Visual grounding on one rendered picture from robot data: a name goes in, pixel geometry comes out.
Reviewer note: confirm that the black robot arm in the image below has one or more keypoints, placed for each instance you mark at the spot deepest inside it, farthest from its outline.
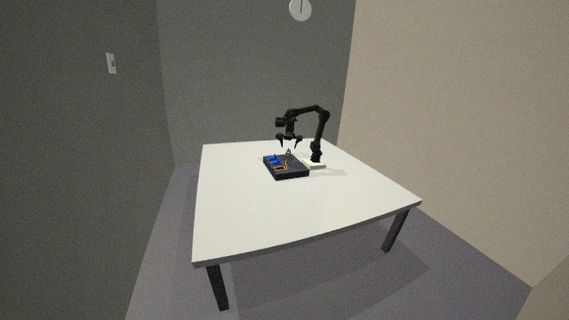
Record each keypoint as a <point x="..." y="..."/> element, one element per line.
<point x="323" y="117"/>

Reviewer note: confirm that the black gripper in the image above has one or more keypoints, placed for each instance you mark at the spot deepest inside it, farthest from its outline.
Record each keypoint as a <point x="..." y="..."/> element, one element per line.
<point x="280" y="136"/>

